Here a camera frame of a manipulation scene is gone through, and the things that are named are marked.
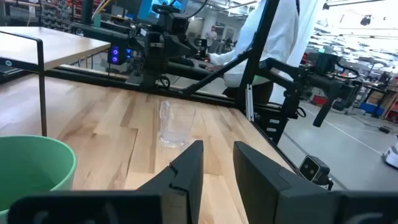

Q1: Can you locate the white wheeled device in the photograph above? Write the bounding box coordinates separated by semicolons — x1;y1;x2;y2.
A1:
381;143;398;170

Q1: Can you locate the blue storage bin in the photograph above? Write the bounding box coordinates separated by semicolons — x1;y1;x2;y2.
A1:
358;102;385;117

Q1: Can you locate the clear plastic cup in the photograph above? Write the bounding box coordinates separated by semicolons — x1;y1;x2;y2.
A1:
159;100;197;150

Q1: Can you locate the wooden shelf with black frame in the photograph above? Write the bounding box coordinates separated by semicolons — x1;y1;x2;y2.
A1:
0;26;112;138

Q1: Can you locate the small black table camera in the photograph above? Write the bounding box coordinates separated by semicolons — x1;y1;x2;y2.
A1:
298;155;335;192

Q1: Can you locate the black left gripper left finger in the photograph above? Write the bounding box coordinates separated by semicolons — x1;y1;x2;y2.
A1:
136;139;205;224

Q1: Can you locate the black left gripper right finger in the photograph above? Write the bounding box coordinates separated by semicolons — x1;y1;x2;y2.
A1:
232;141;337;224

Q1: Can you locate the storage rack with bins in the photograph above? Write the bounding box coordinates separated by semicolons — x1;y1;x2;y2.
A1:
40;0;104;32

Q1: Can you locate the person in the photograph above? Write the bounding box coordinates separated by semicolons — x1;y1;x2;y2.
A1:
206;0;301;105
205;26;219;48

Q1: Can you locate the monitor with blue screen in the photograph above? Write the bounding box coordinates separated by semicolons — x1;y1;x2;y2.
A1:
136;0;189;24

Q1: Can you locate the black metal table frame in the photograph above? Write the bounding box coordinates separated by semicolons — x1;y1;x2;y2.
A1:
40;0;300;170

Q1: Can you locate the red box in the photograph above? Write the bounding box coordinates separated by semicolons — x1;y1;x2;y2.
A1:
312;94;329;107

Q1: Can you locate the silver aluminium extrusion post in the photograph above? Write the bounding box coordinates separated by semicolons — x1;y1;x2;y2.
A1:
245;83;256;123

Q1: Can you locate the green plastic cup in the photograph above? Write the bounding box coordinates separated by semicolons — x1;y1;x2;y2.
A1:
0;134;78;224

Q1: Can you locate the black control box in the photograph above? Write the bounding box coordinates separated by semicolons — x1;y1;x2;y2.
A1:
257;106;289;146

